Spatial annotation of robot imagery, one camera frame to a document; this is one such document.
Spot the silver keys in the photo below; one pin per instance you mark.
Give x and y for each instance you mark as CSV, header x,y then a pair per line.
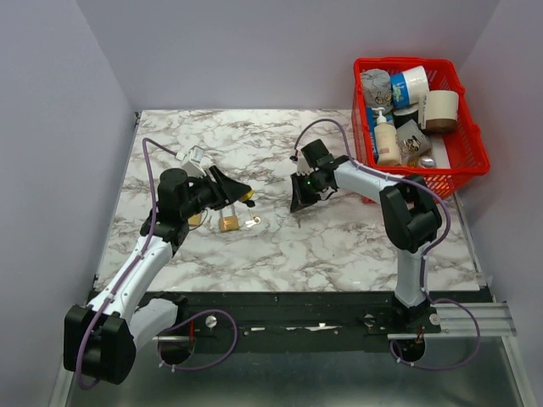
x,y
253,220

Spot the red plastic basket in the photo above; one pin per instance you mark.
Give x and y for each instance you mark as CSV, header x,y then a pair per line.
x,y
410,116

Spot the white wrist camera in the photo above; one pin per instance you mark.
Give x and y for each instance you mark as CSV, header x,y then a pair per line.
x,y
191,161
302,166

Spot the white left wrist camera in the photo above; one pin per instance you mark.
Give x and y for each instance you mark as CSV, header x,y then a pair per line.
x,y
191,161

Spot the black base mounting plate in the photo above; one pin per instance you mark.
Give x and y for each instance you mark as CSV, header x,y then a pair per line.
x,y
277,323

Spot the round brass padlock with keys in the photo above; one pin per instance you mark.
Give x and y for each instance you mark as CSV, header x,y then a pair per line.
x,y
228,220

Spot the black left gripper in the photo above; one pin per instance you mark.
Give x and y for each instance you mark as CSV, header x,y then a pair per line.
x,y
225,190

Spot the large brass padlock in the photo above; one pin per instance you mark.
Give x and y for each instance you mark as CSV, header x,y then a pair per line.
x,y
195,220

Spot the yellow black padlock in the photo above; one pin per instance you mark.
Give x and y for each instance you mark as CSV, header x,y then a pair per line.
x,y
247,196

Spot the printed grey cup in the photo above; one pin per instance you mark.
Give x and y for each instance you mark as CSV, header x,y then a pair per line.
x,y
411,141

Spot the aluminium rail frame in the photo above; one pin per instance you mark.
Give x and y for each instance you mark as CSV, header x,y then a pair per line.
x,y
472,361

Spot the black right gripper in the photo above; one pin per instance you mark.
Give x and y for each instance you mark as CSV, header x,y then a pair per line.
x,y
299,199

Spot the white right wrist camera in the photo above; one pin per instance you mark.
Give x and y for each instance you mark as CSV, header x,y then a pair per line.
x,y
302,166

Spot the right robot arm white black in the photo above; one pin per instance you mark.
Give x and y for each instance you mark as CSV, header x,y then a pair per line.
x,y
410,215

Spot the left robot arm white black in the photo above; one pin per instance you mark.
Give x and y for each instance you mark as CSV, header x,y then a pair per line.
x,y
101,339

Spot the blue white paper cup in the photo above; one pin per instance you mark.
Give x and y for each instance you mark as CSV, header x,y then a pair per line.
x,y
409,86

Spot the lotion pump bottle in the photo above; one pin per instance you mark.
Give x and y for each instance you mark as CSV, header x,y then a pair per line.
x,y
386,141

